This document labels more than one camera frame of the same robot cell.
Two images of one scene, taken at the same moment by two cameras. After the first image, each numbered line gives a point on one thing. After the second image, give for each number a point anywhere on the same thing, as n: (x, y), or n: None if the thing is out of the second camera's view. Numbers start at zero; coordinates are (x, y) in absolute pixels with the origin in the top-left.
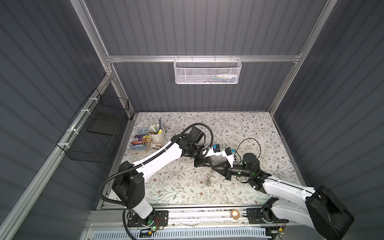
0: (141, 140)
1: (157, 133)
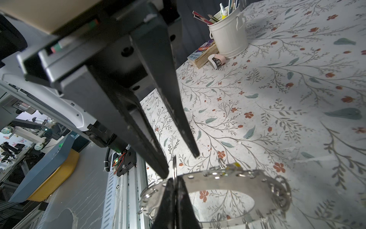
0: (200, 56)
1: (230, 34)
